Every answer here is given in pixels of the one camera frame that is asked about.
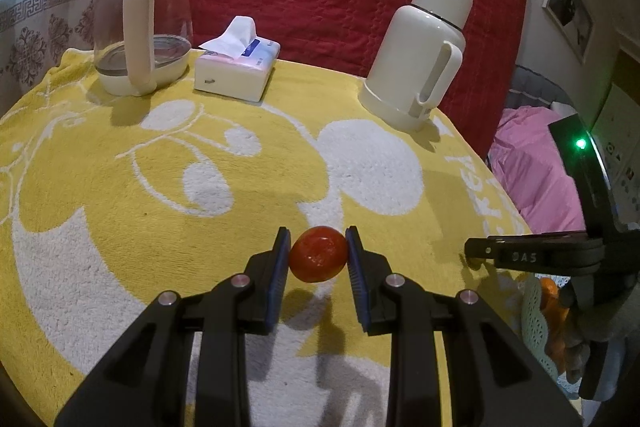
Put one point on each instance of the white tissue box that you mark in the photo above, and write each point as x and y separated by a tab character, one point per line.
235	67

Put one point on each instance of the pink blanket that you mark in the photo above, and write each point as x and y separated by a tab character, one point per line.
535	172

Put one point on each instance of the person's right hand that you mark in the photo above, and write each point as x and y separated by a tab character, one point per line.
576	342

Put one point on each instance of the yellow and white towel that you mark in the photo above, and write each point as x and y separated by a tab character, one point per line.
150	207

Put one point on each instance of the white patterned curtain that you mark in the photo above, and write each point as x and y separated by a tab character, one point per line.
45	27

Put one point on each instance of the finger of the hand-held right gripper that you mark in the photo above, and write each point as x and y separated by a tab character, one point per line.
520	254

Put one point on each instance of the framed wall picture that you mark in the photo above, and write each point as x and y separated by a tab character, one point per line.
570	7

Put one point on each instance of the grey bed frame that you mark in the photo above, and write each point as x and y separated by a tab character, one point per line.
537	89

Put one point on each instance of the wall poster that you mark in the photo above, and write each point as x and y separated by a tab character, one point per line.
625	167

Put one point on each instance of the red tomato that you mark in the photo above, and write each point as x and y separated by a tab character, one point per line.
317	254

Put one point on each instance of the cream thermos jug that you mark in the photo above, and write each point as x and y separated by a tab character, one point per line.
410	57

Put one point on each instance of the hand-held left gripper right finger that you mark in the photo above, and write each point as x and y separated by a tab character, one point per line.
357	287

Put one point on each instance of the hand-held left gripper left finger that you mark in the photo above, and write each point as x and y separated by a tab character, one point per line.
279	277

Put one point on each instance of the light blue lattice basket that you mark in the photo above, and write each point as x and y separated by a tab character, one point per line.
535	327

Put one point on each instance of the small orange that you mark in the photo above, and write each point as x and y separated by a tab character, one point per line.
549	289

